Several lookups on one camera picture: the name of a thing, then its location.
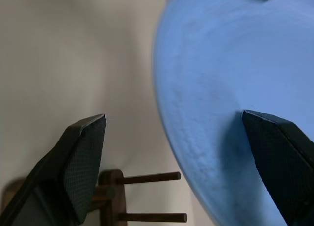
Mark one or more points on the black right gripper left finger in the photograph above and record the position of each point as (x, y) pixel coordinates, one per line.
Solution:
(73, 167)

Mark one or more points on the blue plate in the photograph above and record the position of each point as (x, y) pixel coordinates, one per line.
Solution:
(220, 88)

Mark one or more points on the wooden dish rack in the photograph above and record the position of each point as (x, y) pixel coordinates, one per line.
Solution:
(112, 196)

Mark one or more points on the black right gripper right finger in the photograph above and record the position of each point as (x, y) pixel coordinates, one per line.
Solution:
(277, 157)

